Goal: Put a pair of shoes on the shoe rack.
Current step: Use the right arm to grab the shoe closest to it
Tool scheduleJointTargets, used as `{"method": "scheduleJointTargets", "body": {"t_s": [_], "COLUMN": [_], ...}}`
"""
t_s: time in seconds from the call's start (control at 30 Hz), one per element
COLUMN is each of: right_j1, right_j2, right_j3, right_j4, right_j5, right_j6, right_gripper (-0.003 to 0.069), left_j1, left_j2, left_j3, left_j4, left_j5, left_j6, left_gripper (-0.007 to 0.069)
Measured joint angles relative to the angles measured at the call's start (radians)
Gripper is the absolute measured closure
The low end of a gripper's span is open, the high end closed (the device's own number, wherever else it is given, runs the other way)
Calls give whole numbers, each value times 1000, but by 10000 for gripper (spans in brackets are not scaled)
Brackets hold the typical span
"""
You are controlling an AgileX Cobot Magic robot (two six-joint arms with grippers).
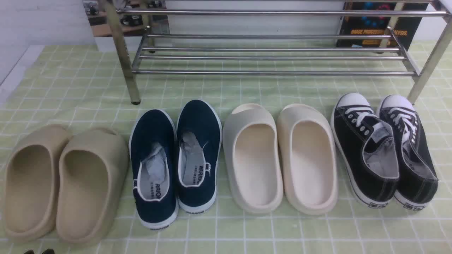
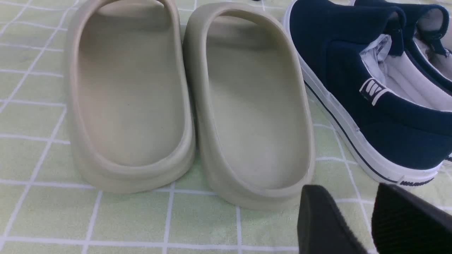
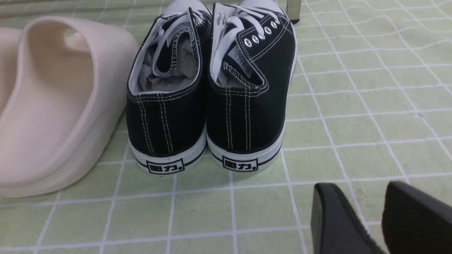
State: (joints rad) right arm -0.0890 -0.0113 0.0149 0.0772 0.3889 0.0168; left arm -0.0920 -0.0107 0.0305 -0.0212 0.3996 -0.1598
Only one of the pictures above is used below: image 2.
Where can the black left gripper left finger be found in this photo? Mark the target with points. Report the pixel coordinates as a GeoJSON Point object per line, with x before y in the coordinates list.
{"type": "Point", "coordinates": [321, 226]}

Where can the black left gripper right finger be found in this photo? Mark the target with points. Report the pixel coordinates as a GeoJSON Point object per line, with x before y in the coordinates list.
{"type": "Point", "coordinates": [402, 223]}

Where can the navy slip-on shoe, left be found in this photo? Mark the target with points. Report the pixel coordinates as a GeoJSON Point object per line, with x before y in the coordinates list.
{"type": "Point", "coordinates": [393, 119]}

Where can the navy slip-on shoe, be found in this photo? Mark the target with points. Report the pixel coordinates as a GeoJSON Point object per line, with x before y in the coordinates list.
{"type": "Point", "coordinates": [425, 27]}
{"type": "Point", "coordinates": [393, 119]}

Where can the navy slip-on shoe, right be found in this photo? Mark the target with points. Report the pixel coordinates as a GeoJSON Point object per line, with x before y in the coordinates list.
{"type": "Point", "coordinates": [425, 27]}

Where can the tan slide slipper, inner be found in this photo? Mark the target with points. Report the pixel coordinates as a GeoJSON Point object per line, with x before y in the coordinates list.
{"type": "Point", "coordinates": [254, 127]}

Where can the tan slide slipper, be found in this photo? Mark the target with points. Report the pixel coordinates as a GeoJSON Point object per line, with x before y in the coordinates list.
{"type": "Point", "coordinates": [129, 114]}
{"type": "Point", "coordinates": [254, 127]}

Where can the tan slide slipper, outer left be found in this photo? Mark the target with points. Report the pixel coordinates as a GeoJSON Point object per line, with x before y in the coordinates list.
{"type": "Point", "coordinates": [129, 114]}

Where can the green checked tablecloth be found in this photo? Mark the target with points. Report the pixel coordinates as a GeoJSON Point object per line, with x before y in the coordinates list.
{"type": "Point", "coordinates": [46, 206]}

